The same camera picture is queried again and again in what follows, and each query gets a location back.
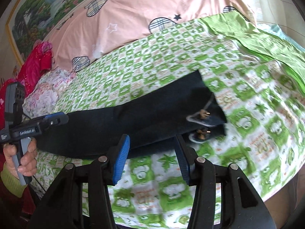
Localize black pants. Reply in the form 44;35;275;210
36;71;227;159

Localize person's left hand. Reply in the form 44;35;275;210
2;136;38;179

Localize pale floral pillow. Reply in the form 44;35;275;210
23;67;76;118

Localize green sleeve cuff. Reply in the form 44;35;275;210
1;164;27;198

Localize red floral quilt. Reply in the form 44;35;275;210
1;41;52;129

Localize green checkered bed sheet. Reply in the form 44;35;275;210
30;12;304;228

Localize pink quilt with plaid hearts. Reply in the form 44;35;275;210
47;0;256;72

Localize plain green cloth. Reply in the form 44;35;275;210
197;11;304;94

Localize landscape wall painting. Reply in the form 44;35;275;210
6;0;91;66

